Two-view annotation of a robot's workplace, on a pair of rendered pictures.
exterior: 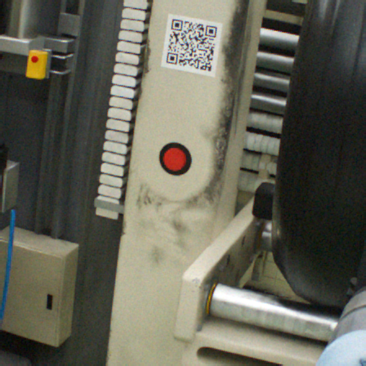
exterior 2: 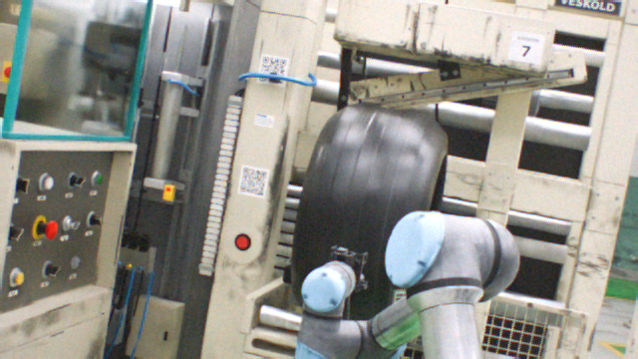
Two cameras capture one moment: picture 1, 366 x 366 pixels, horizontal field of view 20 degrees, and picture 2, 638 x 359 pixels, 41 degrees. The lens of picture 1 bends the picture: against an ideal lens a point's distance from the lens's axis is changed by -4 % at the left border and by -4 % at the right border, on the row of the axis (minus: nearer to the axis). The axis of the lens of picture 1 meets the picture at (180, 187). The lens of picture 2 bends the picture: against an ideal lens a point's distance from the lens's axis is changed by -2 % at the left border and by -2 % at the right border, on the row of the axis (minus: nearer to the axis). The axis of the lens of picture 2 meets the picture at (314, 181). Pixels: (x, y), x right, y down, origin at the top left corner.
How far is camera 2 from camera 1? 0.88 m
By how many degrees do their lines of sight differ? 14
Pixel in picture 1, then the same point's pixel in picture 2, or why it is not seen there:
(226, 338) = (267, 333)
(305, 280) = not seen: hidden behind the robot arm
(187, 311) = (247, 316)
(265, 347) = (288, 338)
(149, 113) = (230, 217)
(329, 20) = (321, 161)
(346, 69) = (328, 183)
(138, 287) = (220, 313)
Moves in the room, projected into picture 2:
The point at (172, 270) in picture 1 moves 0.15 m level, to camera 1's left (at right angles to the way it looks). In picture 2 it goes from (239, 302) to (182, 292)
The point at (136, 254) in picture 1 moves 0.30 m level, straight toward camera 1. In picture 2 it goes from (220, 294) to (215, 322)
